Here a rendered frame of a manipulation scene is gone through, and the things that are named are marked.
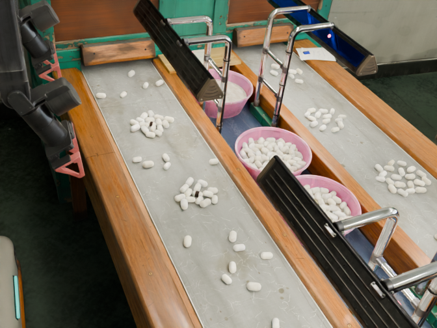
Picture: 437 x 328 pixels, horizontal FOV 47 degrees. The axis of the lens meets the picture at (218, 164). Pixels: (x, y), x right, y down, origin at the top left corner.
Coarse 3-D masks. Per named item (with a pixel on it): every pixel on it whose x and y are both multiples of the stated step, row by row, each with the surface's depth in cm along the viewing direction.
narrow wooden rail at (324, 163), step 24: (240, 72) 216; (264, 96) 201; (288, 120) 189; (312, 144) 179; (312, 168) 179; (336, 168) 170; (336, 192) 168; (360, 192) 161; (408, 240) 147; (408, 264) 143
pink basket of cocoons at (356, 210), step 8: (296, 176) 164; (304, 176) 165; (312, 176) 165; (320, 176) 165; (304, 184) 166; (312, 184) 166; (328, 184) 165; (336, 184) 163; (328, 192) 165; (344, 192) 162; (344, 200) 162; (352, 200) 159; (352, 208) 158; (360, 208) 155; (280, 216) 153
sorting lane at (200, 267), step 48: (144, 96) 197; (144, 144) 174; (192, 144) 176; (144, 192) 156; (240, 192) 160; (192, 240) 142; (240, 240) 144; (192, 288) 130; (240, 288) 131; (288, 288) 133
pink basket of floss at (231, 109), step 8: (216, 72) 214; (232, 72) 213; (232, 80) 214; (240, 80) 212; (248, 80) 209; (248, 88) 208; (248, 96) 199; (208, 104) 196; (232, 104) 196; (240, 104) 199; (208, 112) 200; (216, 112) 199; (224, 112) 199; (232, 112) 200; (240, 112) 207
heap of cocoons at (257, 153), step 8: (248, 144) 182; (256, 144) 179; (264, 144) 180; (272, 144) 180; (280, 144) 181; (288, 144) 182; (240, 152) 176; (248, 152) 176; (256, 152) 176; (264, 152) 178; (272, 152) 178; (280, 152) 177; (288, 152) 180; (296, 152) 180; (248, 160) 172; (256, 160) 173; (264, 160) 175; (288, 160) 174; (296, 160) 176; (256, 168) 169; (296, 168) 171
